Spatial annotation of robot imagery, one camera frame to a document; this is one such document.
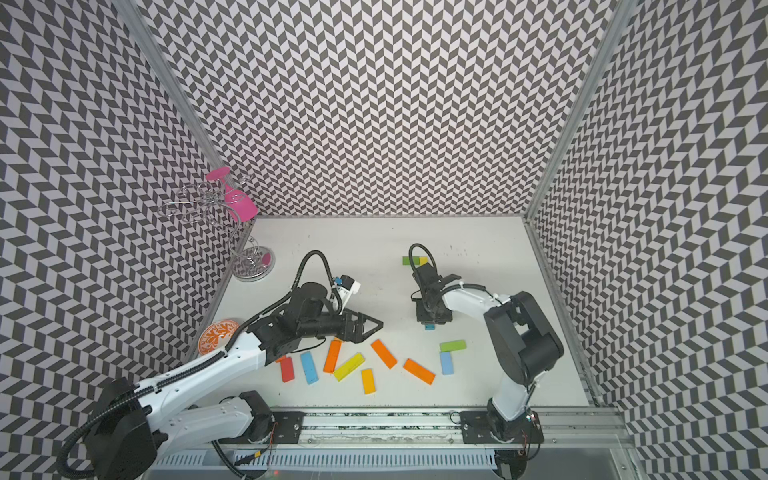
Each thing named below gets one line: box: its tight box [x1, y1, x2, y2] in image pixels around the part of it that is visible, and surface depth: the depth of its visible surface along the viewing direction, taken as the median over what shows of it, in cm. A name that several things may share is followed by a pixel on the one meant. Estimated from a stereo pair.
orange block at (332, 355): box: [323, 339, 342, 374], surface depth 85 cm
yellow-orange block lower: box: [361, 368, 377, 395], surface depth 82 cm
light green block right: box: [439, 339, 467, 352], surface depth 88 cm
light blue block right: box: [440, 352, 454, 375], surface depth 86 cm
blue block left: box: [300, 351, 319, 385], surface depth 84 cm
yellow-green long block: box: [333, 352, 366, 382], surface depth 84 cm
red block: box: [280, 356, 295, 383], surface depth 82 cm
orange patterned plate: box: [198, 320, 240, 356], surface depth 87 cm
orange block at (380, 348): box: [370, 339, 398, 369], surface depth 87 cm
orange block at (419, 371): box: [403, 358, 436, 385], surface depth 84 cm
